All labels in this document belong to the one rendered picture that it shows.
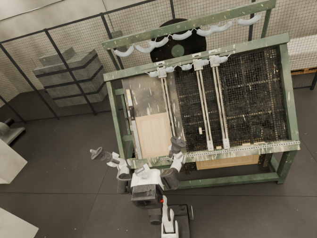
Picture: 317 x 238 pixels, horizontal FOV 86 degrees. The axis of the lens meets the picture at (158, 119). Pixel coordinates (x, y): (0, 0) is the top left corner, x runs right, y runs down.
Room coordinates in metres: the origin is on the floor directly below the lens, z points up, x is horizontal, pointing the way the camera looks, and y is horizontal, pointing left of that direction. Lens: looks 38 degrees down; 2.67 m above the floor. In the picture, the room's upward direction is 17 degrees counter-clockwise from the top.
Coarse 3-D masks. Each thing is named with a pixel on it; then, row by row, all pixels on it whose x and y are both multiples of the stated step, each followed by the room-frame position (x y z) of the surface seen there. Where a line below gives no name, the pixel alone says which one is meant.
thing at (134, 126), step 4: (128, 100) 2.00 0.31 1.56; (132, 100) 2.01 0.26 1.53; (132, 104) 1.95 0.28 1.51; (132, 124) 1.82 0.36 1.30; (136, 128) 1.77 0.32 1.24; (136, 132) 1.74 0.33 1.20; (136, 136) 1.71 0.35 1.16; (136, 140) 1.69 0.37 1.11; (136, 144) 1.66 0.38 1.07; (140, 148) 1.62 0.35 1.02; (140, 152) 1.59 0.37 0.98; (140, 156) 1.56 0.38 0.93
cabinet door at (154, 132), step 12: (144, 120) 1.81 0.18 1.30; (156, 120) 1.76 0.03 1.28; (144, 132) 1.73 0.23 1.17; (156, 132) 1.68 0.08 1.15; (168, 132) 1.63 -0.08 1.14; (144, 144) 1.64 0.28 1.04; (156, 144) 1.59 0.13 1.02; (168, 144) 1.54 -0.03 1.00; (144, 156) 1.55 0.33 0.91; (156, 156) 1.51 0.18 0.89
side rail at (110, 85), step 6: (108, 84) 2.18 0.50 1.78; (108, 90) 2.14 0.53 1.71; (114, 90) 2.20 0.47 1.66; (114, 96) 2.12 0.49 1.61; (114, 102) 2.04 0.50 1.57; (114, 108) 1.99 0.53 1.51; (114, 114) 1.95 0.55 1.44; (114, 120) 1.91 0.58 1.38; (120, 120) 1.97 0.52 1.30; (120, 126) 1.90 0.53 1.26; (120, 132) 1.82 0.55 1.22; (120, 138) 1.76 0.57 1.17; (120, 144) 1.71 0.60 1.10; (120, 150) 1.67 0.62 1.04; (120, 156) 1.63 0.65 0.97; (126, 156) 1.66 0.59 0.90
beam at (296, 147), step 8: (256, 144) 1.22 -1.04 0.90; (264, 144) 1.19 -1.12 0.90; (296, 144) 1.09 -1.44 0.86; (192, 152) 1.40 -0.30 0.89; (200, 152) 1.35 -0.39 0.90; (232, 152) 1.24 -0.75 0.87; (240, 152) 1.21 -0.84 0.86; (248, 152) 1.19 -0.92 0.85; (256, 152) 1.16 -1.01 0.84; (264, 152) 1.14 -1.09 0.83; (272, 152) 1.11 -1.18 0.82; (136, 160) 1.54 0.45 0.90; (144, 160) 1.51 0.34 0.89; (152, 160) 1.47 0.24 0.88; (168, 160) 1.41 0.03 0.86; (192, 160) 1.32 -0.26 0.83; (200, 160) 1.30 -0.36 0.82; (136, 168) 1.48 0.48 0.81
